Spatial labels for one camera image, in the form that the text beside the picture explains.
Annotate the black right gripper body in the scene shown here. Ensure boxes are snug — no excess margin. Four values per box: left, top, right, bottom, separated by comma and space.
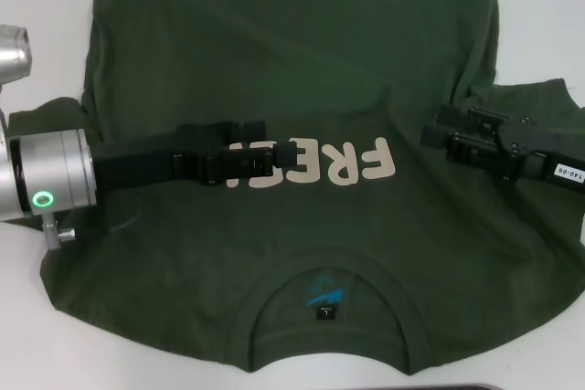
500, 115, 585, 195

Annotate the dark green FREE t-shirt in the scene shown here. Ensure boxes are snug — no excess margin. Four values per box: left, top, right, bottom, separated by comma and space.
7, 0, 585, 366

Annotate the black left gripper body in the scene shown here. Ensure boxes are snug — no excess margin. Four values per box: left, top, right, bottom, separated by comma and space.
90, 121, 234, 193

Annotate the grey cable with metal plug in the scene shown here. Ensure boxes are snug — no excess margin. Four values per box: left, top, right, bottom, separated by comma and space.
43, 197, 141, 250

